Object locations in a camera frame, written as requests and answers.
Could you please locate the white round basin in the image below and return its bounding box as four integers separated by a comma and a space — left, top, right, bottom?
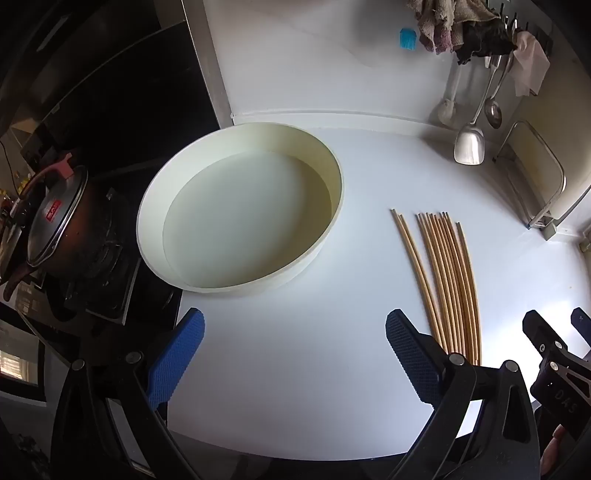
136, 121, 345, 294

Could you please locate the person's right hand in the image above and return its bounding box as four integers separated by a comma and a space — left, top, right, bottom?
540, 425, 571, 478

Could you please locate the white hanging cloth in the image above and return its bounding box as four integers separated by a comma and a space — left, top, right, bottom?
510, 31, 551, 97

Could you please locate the row of wooden chopsticks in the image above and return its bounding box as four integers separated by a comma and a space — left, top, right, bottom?
390, 209, 482, 366

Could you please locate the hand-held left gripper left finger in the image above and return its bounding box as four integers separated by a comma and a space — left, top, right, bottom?
50, 308, 205, 480

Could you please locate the dark hanging cloth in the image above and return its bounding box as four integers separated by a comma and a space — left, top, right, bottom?
457, 18, 520, 65

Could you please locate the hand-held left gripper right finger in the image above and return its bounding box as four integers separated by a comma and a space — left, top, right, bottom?
385, 309, 541, 480

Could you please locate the steel spatula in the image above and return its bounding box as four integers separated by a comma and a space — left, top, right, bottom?
454, 55, 502, 165

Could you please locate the steel tube rack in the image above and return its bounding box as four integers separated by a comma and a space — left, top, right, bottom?
492, 121, 568, 229

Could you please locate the black hook rail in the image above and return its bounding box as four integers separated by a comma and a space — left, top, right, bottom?
487, 0, 555, 54

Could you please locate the white dish brush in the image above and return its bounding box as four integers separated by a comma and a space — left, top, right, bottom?
438, 60, 462, 126

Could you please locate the steel ladle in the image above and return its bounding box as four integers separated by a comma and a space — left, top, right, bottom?
484, 55, 515, 129

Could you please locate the brown hanging rag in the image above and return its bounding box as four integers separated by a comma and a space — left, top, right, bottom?
406, 0, 502, 54

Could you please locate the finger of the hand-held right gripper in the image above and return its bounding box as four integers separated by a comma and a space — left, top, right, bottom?
571, 307, 591, 355
523, 310, 591, 439

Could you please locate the brown cooking pot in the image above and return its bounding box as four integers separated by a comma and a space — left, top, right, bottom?
0, 175, 116, 301

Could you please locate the glass pot lid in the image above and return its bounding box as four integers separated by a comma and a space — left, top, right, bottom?
25, 152, 89, 269

